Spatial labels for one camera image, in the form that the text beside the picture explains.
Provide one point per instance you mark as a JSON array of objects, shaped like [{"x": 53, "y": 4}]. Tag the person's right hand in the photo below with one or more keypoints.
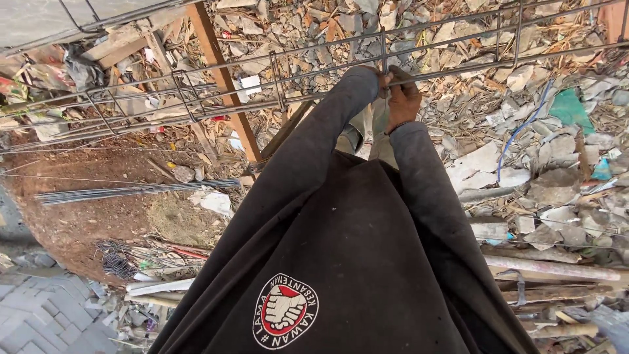
[{"x": 404, "y": 102}]

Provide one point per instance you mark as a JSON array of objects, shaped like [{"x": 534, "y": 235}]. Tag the person's left hand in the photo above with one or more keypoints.
[{"x": 382, "y": 87}]

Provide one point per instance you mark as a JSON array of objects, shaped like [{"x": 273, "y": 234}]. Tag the person's right fingers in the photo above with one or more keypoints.
[{"x": 400, "y": 77}]

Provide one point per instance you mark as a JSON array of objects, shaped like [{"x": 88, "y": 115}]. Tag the person's left fingers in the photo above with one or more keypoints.
[{"x": 386, "y": 81}]

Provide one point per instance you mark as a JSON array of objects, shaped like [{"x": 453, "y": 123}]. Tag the steel rebar cage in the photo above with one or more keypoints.
[{"x": 295, "y": 78}]

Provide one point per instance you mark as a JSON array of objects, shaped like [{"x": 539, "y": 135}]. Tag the dark wrist band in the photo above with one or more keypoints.
[{"x": 398, "y": 127}]

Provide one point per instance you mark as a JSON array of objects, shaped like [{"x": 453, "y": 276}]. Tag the beige trousers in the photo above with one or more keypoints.
[{"x": 378, "y": 132}]

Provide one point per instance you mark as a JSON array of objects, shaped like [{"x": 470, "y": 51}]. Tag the dark wooden slat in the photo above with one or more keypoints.
[{"x": 282, "y": 132}]

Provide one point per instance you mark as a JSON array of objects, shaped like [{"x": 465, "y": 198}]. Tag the heap of grey rubble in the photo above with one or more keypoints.
[{"x": 530, "y": 162}]

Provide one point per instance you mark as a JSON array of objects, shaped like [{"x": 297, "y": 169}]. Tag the brown wooden beam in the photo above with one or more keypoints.
[{"x": 223, "y": 78}]

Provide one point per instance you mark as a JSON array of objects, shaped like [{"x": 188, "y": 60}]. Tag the green plastic scrap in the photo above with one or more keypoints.
[{"x": 570, "y": 110}]

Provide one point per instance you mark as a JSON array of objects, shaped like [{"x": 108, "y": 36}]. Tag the black sweatshirt with round print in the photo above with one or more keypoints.
[{"x": 354, "y": 255}]

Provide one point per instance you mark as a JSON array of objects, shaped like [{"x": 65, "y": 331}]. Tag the teal plastic scrap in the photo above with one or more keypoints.
[{"x": 601, "y": 170}]

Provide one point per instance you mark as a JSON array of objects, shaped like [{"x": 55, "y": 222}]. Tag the heap of wooden poles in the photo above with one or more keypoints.
[{"x": 555, "y": 290}]

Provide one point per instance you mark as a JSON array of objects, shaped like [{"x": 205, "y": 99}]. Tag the pale wooden planks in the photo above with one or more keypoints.
[{"x": 125, "y": 46}]

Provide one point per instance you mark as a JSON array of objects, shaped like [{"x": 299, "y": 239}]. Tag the grey concrete slab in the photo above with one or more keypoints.
[{"x": 44, "y": 19}]

